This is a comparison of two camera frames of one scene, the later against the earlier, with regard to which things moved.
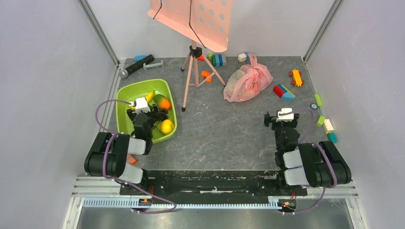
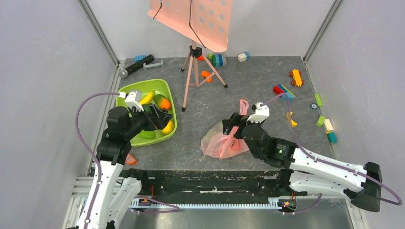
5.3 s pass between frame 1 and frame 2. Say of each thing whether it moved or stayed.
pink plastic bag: moved
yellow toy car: stayed
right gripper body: moved
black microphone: stayed
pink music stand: stayed
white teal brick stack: stayed
